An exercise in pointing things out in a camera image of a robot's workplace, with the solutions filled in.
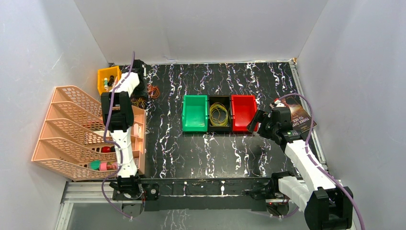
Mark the yellow green wire coil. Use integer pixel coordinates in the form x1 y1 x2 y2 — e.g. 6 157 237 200
209 102 230 127

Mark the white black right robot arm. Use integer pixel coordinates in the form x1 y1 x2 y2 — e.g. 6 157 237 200
247 107 353 230

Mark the peach plastic file rack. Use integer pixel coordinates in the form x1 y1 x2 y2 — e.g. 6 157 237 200
31 85 147 182

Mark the red plastic bin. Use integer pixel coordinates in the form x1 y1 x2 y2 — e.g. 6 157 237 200
231 94 257 132

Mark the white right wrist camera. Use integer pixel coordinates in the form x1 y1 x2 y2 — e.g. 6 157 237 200
270 98 286 109

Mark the aluminium table frame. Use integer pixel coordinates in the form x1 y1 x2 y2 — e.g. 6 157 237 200
54 60 345 230

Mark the dark paperback book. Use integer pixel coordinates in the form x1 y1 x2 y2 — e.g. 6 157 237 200
281 96 311 133

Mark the yellow plastic bin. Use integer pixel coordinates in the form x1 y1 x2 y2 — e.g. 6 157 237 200
97 66 122 95

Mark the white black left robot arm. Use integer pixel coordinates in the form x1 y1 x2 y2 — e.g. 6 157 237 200
101 59 146 178

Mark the orange cable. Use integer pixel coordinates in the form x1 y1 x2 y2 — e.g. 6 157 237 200
130 84 161 109

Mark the green plastic bin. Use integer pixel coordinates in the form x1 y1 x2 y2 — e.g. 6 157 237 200
182 95 208 132

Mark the green capped pink bottle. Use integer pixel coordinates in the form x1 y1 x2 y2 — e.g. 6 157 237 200
88 161 118 172

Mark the black plastic bin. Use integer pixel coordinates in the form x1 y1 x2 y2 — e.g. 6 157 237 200
208 95 233 133

